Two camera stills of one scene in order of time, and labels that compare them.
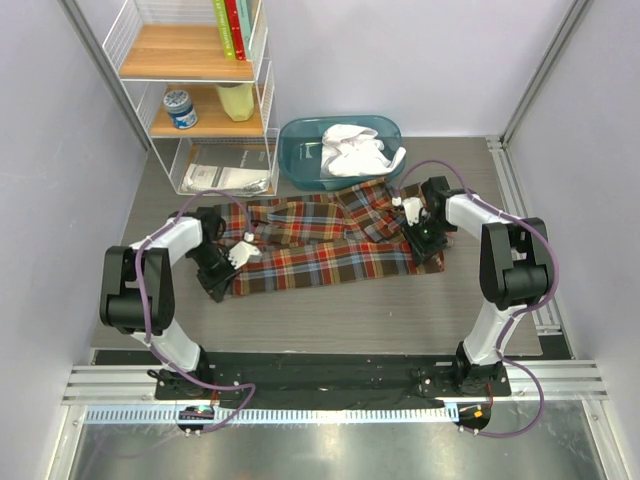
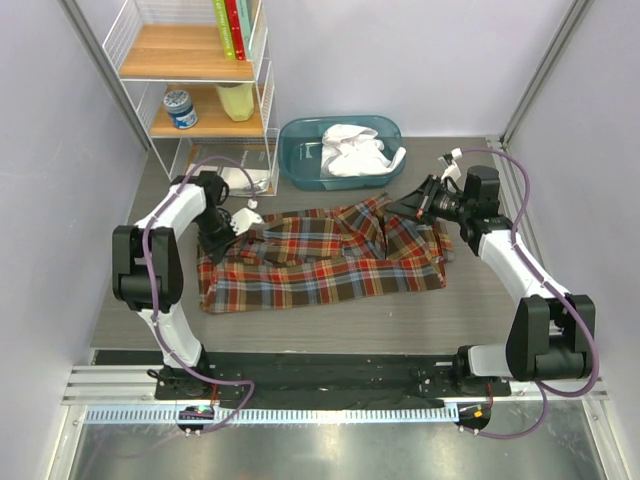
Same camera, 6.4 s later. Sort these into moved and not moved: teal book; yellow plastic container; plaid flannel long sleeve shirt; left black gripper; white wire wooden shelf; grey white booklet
Moved: left black gripper; plaid flannel long sleeve shirt
Not moved: teal book; grey white booklet; white wire wooden shelf; yellow plastic container
